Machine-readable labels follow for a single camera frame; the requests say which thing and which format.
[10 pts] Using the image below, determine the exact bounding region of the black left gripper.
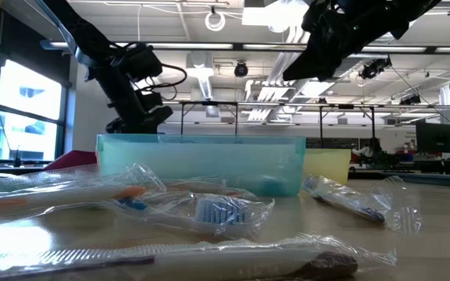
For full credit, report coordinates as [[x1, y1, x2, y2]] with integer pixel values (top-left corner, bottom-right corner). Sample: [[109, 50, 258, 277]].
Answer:
[[105, 72, 174, 136]]

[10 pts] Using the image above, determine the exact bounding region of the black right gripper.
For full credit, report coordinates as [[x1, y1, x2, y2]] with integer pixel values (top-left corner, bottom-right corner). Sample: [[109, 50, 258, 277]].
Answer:
[[282, 0, 374, 82]]

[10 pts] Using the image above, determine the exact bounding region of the green toothbrush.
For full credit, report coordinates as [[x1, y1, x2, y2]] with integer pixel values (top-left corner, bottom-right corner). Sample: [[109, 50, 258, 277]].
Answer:
[[0, 162, 168, 195]]

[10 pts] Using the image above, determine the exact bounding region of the green translucent plastic bin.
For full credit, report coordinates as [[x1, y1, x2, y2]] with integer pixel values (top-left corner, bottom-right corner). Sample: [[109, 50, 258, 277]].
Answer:
[[95, 134, 307, 198]]

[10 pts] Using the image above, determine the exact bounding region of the orange toothbrush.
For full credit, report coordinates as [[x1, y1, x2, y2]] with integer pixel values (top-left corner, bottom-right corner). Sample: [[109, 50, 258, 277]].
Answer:
[[0, 182, 150, 222], [161, 176, 259, 201]]

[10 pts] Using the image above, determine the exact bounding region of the white ceiling light panel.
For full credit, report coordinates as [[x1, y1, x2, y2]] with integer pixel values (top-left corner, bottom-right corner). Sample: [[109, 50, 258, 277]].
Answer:
[[242, 0, 312, 28]]

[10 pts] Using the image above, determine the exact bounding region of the magenta plastic bin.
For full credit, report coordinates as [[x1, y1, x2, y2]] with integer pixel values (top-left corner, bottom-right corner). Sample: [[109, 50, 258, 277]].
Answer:
[[41, 149, 98, 171]]

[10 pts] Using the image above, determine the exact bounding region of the person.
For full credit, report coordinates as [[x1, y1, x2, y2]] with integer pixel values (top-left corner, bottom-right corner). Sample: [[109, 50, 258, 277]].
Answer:
[[352, 137, 383, 158]]

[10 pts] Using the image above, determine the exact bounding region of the yellow plastic bin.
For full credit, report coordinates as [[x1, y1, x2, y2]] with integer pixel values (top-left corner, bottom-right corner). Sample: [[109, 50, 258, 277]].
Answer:
[[305, 148, 352, 185]]

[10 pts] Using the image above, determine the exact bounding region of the large window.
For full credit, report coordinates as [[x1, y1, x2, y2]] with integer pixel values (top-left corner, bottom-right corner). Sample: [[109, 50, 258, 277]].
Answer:
[[0, 58, 72, 163]]

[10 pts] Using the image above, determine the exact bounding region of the black computer monitor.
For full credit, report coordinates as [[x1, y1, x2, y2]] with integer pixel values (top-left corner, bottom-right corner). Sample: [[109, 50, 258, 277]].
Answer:
[[415, 121, 450, 155]]

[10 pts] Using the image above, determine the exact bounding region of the purple wrapped toothbrush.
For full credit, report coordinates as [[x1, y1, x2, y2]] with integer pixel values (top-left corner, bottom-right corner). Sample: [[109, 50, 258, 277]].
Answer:
[[0, 233, 398, 281]]

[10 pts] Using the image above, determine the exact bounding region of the black ceiling camera rig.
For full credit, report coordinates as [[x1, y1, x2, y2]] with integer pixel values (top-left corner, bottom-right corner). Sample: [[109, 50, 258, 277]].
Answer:
[[359, 56, 392, 81], [398, 94, 423, 105]]

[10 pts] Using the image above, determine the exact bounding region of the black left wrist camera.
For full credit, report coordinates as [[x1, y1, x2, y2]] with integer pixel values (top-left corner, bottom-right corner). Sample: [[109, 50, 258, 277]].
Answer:
[[125, 47, 164, 82]]

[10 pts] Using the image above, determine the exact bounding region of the black metal frame stand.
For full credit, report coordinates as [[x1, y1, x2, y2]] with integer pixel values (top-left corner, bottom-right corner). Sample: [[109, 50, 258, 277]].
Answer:
[[130, 99, 378, 149]]

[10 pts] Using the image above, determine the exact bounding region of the black overhead camera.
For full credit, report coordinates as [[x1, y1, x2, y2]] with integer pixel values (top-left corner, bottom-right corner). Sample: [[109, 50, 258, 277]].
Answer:
[[233, 61, 249, 78]]

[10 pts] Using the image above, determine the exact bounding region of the black overhead frame rail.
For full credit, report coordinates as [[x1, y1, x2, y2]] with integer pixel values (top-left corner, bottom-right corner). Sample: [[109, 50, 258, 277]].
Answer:
[[39, 38, 450, 55]]

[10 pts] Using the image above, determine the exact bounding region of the white cable coil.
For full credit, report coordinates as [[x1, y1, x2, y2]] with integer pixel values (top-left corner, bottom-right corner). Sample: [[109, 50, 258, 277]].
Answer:
[[204, 10, 227, 33]]

